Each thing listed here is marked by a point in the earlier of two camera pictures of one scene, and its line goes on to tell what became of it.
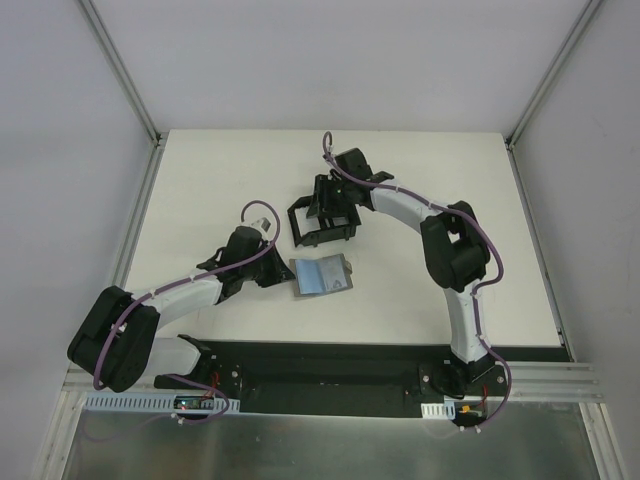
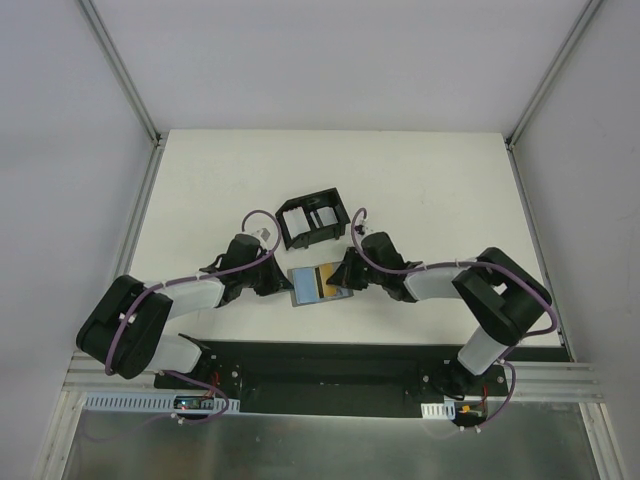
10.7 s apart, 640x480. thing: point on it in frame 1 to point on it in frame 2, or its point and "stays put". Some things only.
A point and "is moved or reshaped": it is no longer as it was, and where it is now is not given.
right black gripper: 329,201 to 354,270
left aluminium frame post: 120,70 stays put
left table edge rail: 140,214 stays put
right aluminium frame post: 550,73 stays put
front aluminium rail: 529,381 stays put
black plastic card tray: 310,230 is moved or reshaped
